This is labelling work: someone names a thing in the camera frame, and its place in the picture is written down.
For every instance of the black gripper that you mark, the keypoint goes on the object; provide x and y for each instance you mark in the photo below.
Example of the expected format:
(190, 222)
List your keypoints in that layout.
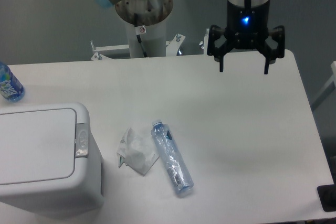
(246, 21)

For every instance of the white trash can lid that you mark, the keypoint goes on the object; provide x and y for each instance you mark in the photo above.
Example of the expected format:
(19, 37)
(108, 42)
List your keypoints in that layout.
(37, 146)

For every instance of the white plastic trash can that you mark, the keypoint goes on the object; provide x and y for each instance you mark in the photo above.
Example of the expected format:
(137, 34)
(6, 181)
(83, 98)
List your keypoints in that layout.
(80, 192)

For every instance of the empty clear plastic bottle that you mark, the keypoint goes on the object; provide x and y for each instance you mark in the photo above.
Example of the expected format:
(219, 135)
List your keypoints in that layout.
(172, 159)

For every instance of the crumpled clear plastic wrapper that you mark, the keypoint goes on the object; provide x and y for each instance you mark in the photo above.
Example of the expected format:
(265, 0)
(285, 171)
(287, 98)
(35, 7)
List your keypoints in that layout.
(137, 152)

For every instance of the black device at table edge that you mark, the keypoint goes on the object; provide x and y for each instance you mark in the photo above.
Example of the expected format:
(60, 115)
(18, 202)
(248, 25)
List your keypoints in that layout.
(327, 197)

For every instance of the grey lid push button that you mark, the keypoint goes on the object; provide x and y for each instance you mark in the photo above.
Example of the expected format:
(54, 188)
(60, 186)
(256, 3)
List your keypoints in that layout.
(82, 140)

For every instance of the blue labelled water bottle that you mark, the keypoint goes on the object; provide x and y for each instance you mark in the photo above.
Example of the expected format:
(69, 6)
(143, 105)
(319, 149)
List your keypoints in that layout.
(11, 88)

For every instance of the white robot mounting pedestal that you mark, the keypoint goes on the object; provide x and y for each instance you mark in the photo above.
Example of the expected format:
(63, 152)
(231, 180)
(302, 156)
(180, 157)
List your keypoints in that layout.
(143, 41)

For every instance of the white frame at right edge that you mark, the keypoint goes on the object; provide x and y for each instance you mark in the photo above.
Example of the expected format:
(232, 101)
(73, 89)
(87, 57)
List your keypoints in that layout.
(325, 90)

